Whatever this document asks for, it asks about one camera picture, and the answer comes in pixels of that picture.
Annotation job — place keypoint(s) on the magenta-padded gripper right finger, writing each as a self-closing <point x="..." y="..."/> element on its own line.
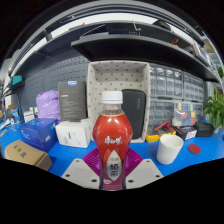
<point x="145" y="173"/>

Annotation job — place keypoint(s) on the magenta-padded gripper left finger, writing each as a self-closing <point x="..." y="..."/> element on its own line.
<point x="78" y="173"/>

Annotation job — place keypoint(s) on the red drink bottle white cap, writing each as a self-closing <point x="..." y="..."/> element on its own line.
<point x="112" y="133"/>

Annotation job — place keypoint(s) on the white cup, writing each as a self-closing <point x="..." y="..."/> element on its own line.
<point x="169" y="150"/>

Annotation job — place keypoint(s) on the white carton box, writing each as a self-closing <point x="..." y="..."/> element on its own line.
<point x="73" y="134"/>

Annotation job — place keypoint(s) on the yellow multimeter with red leads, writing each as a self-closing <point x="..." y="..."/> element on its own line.
<point x="156" y="135"/>

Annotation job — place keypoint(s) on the flat round red coaster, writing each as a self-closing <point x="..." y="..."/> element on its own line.
<point x="194" y="149"/>

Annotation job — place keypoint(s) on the brown cardboard box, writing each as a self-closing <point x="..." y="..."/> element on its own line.
<point x="25" y="154"/>

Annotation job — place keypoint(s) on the small black box white label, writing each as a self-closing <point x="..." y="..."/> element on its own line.
<point x="186" y="132"/>

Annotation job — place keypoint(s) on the grey small-parts drawer cabinet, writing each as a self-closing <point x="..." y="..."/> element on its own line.
<point x="166" y="82"/>
<point x="160" y="111"/>
<point x="193" y="87"/>
<point x="199" y="111"/>

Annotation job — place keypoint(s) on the clear box of colourful parts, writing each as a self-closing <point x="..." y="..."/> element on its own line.
<point x="184" y="114"/>

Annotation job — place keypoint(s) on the dark grey upright box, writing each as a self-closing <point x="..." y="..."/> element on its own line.
<point x="72" y="101"/>

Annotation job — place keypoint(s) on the flat black zip case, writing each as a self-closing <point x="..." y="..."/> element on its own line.
<point x="204" y="129"/>

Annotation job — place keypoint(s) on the purple plastic bag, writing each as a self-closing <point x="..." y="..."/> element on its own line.
<point x="48" y="106"/>

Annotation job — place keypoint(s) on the small white carton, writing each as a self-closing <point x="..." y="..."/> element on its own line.
<point x="29" y="116"/>

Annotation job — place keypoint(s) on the green potted plant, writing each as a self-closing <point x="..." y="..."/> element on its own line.
<point x="215" y="108"/>

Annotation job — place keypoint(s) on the white perforated tray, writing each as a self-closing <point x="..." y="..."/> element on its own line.
<point x="113" y="75"/>

